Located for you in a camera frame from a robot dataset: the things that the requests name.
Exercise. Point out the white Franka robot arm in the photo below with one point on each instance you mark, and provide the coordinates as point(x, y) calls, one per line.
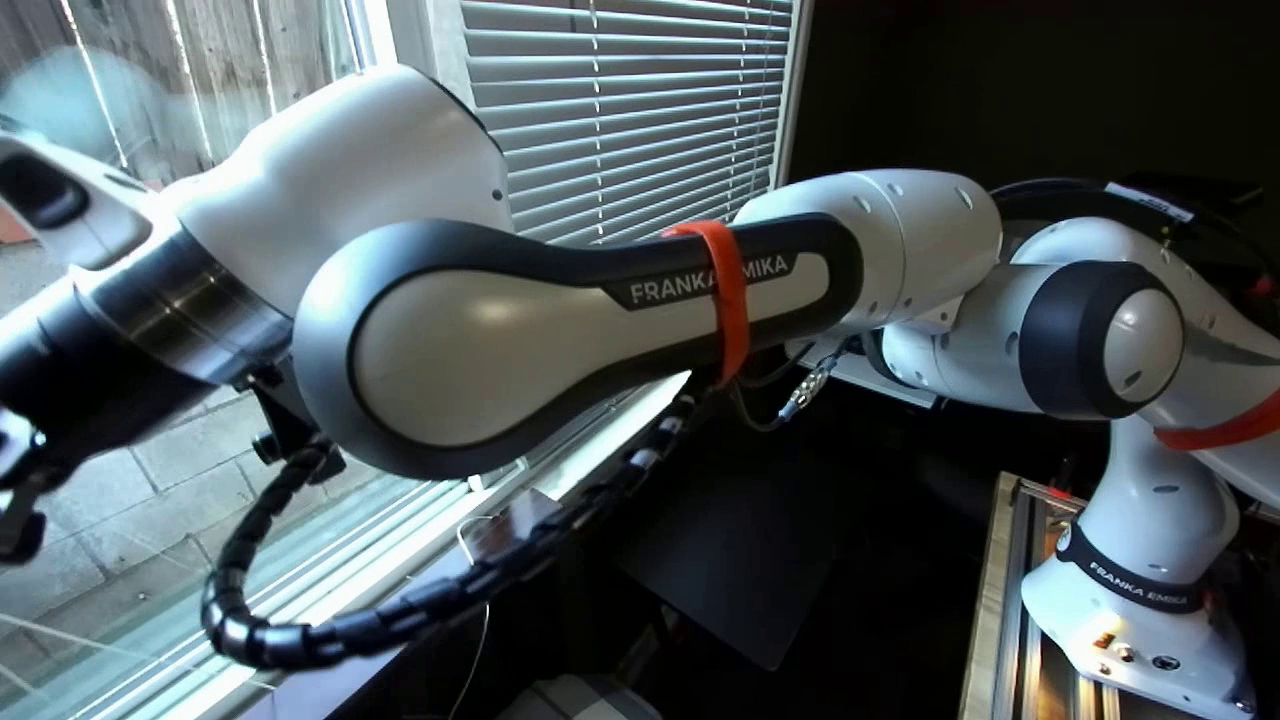
point(507, 347)

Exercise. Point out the white window frame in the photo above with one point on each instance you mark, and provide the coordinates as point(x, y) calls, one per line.
point(414, 43)

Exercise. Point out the white window sill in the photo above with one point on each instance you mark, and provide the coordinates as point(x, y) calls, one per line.
point(586, 462)

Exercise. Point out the black side table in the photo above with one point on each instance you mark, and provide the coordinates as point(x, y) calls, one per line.
point(747, 560)

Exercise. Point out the aluminium robot mounting table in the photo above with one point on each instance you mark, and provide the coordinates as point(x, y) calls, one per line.
point(993, 600)

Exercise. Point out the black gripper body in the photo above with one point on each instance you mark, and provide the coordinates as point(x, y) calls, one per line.
point(83, 373)

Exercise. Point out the blue plaid blanket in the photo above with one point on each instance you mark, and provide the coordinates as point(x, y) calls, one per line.
point(572, 701)

